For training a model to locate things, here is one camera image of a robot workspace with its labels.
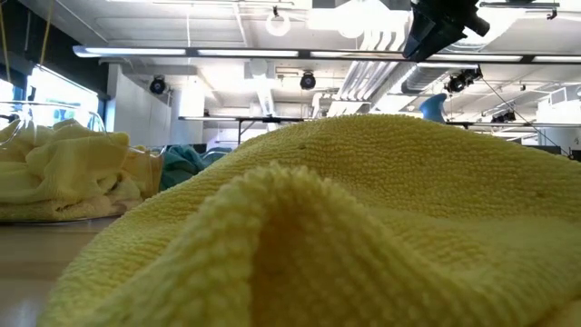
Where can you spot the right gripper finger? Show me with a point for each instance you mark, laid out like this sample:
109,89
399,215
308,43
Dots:
436,41
410,38

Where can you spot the yellow microfiber towel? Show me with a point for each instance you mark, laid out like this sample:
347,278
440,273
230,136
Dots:
59,209
363,181
72,168
11,145

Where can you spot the blue microfiber towel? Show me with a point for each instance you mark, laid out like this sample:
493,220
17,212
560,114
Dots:
177,168
217,156

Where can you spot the black spotlight cluster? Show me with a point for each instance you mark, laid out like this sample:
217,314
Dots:
503,117
463,79

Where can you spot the black round spotlight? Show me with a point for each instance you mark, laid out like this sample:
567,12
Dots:
308,81
157,85

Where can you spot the long ceiling light bar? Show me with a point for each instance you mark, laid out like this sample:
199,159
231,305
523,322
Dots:
136,51

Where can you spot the clear plastic basket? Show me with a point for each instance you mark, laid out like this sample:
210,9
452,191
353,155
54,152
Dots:
154,177

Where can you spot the silver ventilation duct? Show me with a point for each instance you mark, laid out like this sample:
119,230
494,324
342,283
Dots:
420,77

